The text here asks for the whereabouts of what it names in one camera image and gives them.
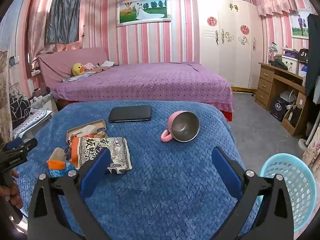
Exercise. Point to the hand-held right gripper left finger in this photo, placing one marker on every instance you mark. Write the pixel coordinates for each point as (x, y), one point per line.
(96, 172)

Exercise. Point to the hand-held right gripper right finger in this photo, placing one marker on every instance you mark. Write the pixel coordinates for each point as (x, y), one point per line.
(226, 172)

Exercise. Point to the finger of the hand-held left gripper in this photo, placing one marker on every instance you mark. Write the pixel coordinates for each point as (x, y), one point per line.
(28, 143)
(13, 144)

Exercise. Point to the printed snack packet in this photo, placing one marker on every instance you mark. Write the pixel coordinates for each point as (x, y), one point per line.
(117, 152)

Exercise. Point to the white tissue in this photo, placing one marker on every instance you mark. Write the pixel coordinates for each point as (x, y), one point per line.
(86, 130)

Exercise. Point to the light blue plastic basket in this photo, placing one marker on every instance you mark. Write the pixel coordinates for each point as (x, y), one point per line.
(300, 180)

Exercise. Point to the person's left hand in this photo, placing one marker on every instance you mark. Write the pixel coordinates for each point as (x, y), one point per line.
(16, 197)

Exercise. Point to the polka dot cushion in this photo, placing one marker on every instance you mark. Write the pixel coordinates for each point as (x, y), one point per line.
(32, 120)

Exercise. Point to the black white patterned bag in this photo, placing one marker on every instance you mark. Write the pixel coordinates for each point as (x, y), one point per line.
(20, 110)

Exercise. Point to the beige phone case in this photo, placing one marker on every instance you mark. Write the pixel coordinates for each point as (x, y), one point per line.
(98, 125)

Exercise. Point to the pink steel-lined mug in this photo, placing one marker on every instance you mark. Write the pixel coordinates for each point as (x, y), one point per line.
(185, 127)

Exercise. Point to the blue fleece blanket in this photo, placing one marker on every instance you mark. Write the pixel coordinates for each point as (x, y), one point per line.
(162, 192)

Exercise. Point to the black smartphone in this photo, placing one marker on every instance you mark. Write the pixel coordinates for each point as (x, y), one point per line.
(130, 113)

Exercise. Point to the light blue cloth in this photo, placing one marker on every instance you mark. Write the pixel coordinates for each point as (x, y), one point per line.
(72, 78)

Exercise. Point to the black cardboard box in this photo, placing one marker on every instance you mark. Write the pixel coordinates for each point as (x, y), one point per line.
(277, 108)

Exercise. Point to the white fan stand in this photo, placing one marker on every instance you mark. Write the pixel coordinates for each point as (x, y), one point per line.
(305, 145)

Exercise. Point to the brown cardboard box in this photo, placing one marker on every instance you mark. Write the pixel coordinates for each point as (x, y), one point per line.
(292, 117)

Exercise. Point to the floral cloth cover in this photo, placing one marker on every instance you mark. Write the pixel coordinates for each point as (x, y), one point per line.
(312, 152)

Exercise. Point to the yellow duck plush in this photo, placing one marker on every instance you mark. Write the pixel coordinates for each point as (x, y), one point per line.
(78, 68)

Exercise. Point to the wooden desk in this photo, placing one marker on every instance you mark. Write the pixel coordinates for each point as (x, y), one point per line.
(265, 85)

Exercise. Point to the white appliance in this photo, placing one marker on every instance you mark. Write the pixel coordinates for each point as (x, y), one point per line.
(287, 96)

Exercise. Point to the pink plush toy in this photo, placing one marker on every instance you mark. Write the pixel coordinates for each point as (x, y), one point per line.
(89, 66)

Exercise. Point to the bed with purple bedspread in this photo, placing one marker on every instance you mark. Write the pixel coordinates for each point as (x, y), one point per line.
(150, 82)

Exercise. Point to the white cloth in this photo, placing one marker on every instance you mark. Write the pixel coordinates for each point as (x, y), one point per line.
(108, 63)

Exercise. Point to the white wardrobe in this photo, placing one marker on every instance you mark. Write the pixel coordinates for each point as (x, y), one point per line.
(225, 62)

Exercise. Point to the pink satin curtain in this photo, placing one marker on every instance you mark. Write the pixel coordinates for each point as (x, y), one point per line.
(37, 30)

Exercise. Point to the dark clothes pile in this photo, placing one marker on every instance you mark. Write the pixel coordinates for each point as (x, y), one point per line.
(278, 63)

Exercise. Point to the white storage box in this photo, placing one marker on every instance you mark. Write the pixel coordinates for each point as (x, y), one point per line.
(290, 63)

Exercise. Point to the desk lamp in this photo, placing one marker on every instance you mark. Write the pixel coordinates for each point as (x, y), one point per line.
(272, 48)

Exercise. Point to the grey curtain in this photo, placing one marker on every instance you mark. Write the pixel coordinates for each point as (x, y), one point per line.
(62, 15)

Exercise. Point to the purple bag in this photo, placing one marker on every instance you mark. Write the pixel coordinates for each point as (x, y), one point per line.
(290, 53)

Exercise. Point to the couple photo poster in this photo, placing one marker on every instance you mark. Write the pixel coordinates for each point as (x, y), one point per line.
(300, 25)

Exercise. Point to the framed wedding photo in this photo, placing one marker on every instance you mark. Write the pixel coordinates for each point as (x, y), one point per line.
(142, 10)

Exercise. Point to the wall socket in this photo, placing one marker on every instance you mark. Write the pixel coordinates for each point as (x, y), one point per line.
(14, 60)

